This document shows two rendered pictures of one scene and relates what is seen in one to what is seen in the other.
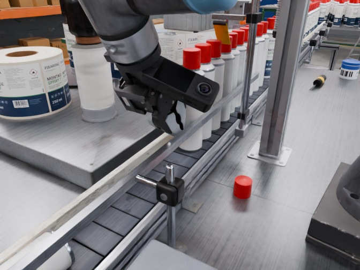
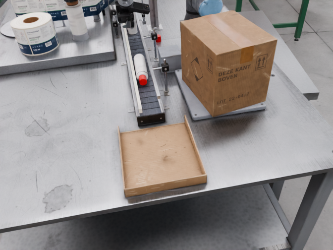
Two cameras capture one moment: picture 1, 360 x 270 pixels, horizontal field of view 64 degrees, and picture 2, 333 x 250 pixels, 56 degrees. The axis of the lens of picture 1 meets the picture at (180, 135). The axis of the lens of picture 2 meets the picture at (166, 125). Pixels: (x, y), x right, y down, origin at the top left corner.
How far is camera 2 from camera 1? 129 cm
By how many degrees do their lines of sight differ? 33
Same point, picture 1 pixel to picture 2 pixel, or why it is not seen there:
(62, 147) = (89, 50)
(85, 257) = not seen: hidden behind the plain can
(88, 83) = (80, 22)
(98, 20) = not seen: outside the picture
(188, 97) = (144, 10)
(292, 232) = (178, 42)
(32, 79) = (50, 30)
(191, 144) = (135, 31)
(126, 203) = (136, 50)
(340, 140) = (172, 15)
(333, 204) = not seen: hidden behind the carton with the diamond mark
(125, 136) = (106, 39)
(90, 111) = (82, 35)
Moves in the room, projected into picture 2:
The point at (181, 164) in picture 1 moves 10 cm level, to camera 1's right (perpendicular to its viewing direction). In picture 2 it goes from (137, 38) to (152, 31)
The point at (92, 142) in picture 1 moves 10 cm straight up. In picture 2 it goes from (98, 45) to (94, 27)
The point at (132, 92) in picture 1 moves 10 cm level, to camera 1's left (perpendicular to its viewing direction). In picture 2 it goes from (125, 15) to (107, 22)
